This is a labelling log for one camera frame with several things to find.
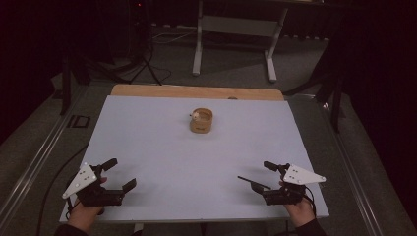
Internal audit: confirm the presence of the white metal desk frame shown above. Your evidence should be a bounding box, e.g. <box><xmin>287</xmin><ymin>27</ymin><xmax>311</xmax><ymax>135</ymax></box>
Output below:
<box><xmin>192</xmin><ymin>0</ymin><xmax>290</xmax><ymax>84</ymax></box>

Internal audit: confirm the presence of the round wooden cup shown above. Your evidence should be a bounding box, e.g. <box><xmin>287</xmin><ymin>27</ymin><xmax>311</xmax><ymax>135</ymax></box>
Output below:
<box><xmin>189</xmin><ymin>107</ymin><xmax>214</xmax><ymax>135</ymax></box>

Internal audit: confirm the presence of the person's right hand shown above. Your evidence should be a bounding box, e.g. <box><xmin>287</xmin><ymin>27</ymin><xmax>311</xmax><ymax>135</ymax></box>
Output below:
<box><xmin>284</xmin><ymin>196</ymin><xmax>316</xmax><ymax>228</ymax></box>

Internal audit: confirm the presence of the black metal stand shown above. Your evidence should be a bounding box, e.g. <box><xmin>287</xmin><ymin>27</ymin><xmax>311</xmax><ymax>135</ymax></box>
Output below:
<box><xmin>282</xmin><ymin>38</ymin><xmax>347</xmax><ymax>134</ymax></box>

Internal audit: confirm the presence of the black floor cable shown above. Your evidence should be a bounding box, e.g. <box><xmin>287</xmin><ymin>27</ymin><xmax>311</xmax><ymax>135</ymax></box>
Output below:
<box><xmin>34</xmin><ymin>144</ymin><xmax>89</xmax><ymax>236</ymax></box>

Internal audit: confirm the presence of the black floor plate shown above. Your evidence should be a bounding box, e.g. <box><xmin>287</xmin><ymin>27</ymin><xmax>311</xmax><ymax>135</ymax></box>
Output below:
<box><xmin>66</xmin><ymin>114</ymin><xmax>91</xmax><ymax>130</ymax></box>

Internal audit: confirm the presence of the metal floor rail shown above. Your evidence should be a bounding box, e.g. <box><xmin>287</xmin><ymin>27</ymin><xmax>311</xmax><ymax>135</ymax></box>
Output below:
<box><xmin>296</xmin><ymin>93</ymin><xmax>386</xmax><ymax>236</ymax></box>
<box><xmin>0</xmin><ymin>87</ymin><xmax>87</xmax><ymax>227</ymax></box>

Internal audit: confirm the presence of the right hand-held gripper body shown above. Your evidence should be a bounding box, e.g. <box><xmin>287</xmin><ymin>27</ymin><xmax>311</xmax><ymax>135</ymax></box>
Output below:
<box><xmin>262</xmin><ymin>163</ymin><xmax>328</xmax><ymax>207</ymax></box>

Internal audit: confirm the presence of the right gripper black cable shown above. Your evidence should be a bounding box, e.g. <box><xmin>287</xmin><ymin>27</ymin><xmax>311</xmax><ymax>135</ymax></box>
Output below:
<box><xmin>303</xmin><ymin>185</ymin><xmax>318</xmax><ymax>218</ymax></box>

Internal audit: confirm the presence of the white floor cable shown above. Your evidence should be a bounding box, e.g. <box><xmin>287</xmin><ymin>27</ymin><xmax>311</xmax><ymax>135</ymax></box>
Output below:
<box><xmin>151</xmin><ymin>29</ymin><xmax>199</xmax><ymax>46</ymax></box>

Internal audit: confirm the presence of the pale blue table board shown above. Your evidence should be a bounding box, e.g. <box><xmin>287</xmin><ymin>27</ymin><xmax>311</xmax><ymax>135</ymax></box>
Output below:
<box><xmin>59</xmin><ymin>94</ymin><xmax>330</xmax><ymax>224</ymax></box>

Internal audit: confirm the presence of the person's left hand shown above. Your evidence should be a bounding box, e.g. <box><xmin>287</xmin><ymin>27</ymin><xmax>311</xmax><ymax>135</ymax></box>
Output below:
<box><xmin>67</xmin><ymin>200</ymin><xmax>106</xmax><ymax>234</ymax></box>

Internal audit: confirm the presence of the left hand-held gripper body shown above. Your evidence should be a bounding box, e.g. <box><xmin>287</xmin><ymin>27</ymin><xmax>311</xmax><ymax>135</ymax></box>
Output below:
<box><xmin>62</xmin><ymin>162</ymin><xmax>126</xmax><ymax>207</ymax></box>

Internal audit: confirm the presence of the black tripod stand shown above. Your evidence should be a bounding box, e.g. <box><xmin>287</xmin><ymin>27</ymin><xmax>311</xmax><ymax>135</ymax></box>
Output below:
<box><xmin>60</xmin><ymin>0</ymin><xmax>165</xmax><ymax>116</ymax></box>

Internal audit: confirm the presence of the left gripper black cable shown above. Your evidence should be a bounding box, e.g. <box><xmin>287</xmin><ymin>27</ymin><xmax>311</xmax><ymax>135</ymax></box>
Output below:
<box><xmin>64</xmin><ymin>196</ymin><xmax>82</xmax><ymax>221</ymax></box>

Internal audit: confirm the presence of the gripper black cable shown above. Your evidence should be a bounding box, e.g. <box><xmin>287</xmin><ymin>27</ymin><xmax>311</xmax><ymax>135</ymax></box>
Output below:
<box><xmin>64</xmin><ymin>196</ymin><xmax>82</xmax><ymax>221</ymax></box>
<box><xmin>303</xmin><ymin>185</ymin><xmax>318</xmax><ymax>218</ymax></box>

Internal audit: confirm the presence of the thin black stick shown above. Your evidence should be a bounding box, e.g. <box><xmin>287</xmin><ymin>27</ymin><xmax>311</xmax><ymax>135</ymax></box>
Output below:
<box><xmin>237</xmin><ymin>175</ymin><xmax>272</xmax><ymax>191</ymax></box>

